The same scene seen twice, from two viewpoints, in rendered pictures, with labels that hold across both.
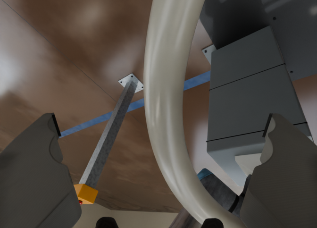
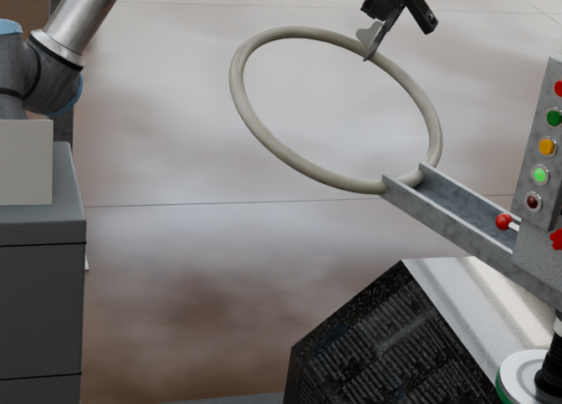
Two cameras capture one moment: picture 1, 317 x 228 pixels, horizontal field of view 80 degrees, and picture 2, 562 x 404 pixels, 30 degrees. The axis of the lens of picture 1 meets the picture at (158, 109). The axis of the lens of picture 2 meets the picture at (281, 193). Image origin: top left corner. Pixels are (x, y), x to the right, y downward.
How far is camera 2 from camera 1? 236 cm
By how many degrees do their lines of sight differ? 52
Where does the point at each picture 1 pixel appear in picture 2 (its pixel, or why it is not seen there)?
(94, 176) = not seen: hidden behind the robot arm
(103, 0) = (261, 303)
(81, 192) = not seen: outside the picture
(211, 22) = not seen: outside the picture
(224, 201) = (48, 77)
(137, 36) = (171, 313)
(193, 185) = (336, 37)
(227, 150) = (69, 157)
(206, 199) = (324, 35)
